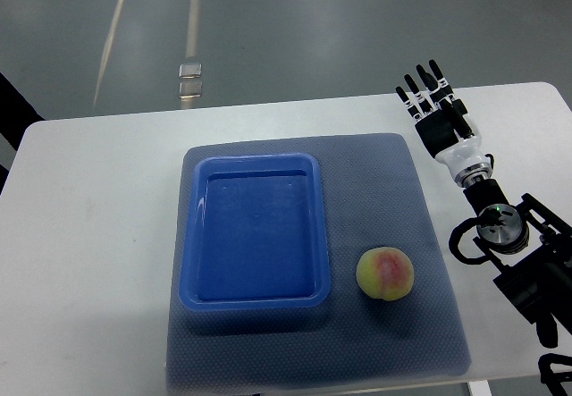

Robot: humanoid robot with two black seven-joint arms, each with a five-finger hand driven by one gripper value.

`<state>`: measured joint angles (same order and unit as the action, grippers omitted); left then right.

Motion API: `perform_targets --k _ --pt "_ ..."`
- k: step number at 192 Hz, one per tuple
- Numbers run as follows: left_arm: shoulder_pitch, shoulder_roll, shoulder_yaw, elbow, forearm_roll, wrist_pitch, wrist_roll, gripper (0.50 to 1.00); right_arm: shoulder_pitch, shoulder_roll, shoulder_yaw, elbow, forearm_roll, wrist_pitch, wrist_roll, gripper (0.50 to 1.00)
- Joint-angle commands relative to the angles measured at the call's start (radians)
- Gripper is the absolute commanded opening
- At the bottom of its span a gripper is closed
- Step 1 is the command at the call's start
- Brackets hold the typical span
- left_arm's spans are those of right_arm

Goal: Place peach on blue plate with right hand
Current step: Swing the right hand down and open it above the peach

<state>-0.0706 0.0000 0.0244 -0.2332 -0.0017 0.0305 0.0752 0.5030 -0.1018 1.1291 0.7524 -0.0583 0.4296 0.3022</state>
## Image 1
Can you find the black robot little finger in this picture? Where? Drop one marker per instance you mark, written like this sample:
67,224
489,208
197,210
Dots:
411,107

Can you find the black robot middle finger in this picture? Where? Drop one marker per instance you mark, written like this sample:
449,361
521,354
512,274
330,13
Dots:
429,83

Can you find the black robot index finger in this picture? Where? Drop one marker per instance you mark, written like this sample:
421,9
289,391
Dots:
443,91

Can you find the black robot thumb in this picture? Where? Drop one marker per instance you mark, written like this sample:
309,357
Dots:
457,113

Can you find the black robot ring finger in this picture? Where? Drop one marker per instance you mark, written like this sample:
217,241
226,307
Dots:
423,103

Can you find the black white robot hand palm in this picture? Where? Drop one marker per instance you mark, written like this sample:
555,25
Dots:
462,156

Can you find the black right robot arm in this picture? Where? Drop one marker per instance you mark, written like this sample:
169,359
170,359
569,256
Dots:
508,148

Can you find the yellow red peach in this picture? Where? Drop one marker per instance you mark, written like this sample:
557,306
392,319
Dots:
385,273

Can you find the blue plastic tray plate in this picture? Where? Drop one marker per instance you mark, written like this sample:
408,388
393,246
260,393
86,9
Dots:
255,239

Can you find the grey blue textured mat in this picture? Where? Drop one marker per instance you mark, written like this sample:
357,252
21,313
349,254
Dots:
372,199

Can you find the black object at left edge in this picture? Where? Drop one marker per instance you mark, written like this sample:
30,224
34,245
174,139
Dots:
17,114

